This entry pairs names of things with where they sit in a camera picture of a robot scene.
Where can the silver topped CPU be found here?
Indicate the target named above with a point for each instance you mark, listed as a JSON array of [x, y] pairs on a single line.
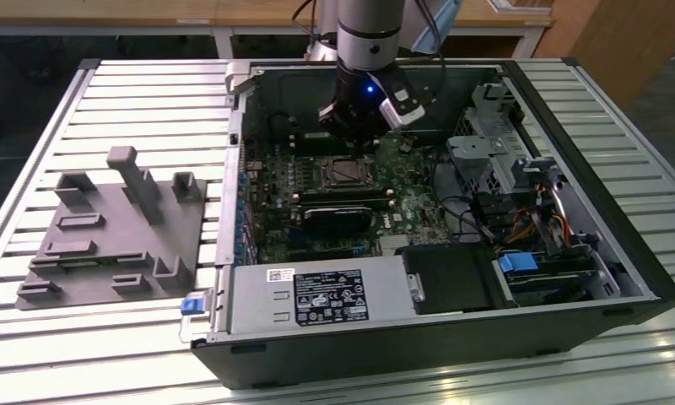
[[350, 171]]

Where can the CPU socket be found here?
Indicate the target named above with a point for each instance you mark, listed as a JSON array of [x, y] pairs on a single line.
[[324, 181]]

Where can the black RAM slot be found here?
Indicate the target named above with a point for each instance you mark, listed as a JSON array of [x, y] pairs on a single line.
[[344, 197], [344, 201], [344, 205], [344, 192]]

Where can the green motherboard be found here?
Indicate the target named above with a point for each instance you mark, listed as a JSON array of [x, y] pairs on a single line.
[[422, 198]]

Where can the metal disk bay cage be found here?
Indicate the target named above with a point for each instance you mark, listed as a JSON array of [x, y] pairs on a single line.
[[484, 147]]

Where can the black graphics card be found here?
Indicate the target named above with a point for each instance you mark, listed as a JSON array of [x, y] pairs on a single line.
[[338, 219]]

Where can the silver chipset heatsink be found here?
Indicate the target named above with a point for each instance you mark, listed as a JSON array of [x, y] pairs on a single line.
[[397, 244]]

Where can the clear plastic tray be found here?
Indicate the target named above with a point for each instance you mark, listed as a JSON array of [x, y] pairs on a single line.
[[519, 4]]

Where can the black plastic shroud box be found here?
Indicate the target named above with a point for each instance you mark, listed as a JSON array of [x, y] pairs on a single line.
[[450, 278]]

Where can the hard disk in blue carrier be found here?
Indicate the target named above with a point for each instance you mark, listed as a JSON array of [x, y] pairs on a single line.
[[519, 263]]

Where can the grey power supply unit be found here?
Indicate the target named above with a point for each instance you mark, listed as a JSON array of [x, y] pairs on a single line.
[[254, 295]]

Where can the wooden cabinet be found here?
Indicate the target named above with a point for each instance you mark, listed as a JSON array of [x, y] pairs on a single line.
[[625, 42]]

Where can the grey parts rack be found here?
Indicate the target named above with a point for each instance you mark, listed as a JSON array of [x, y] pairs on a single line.
[[118, 253]]

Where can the blue case latch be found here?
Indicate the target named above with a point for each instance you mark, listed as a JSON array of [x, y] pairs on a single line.
[[193, 306]]

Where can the black open PC case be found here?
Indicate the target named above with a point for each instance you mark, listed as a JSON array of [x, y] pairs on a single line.
[[372, 358]]

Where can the green RAM stick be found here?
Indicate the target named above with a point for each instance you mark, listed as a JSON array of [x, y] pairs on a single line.
[[85, 264]]

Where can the black wrist camera block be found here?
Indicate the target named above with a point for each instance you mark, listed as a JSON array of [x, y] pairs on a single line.
[[332, 115]]

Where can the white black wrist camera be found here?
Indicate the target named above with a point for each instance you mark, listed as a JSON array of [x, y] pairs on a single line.
[[402, 107]]

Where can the wooden desk white frame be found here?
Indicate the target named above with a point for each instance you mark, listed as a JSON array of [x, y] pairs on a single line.
[[146, 12]]

